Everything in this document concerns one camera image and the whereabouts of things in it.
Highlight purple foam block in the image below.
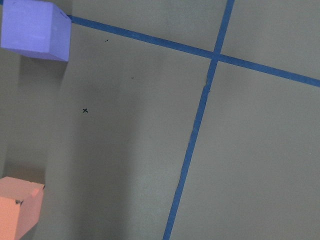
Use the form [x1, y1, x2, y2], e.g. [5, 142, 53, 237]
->
[0, 0, 72, 62]

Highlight orange foam block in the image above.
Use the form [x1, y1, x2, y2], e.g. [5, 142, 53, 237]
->
[0, 176, 45, 240]

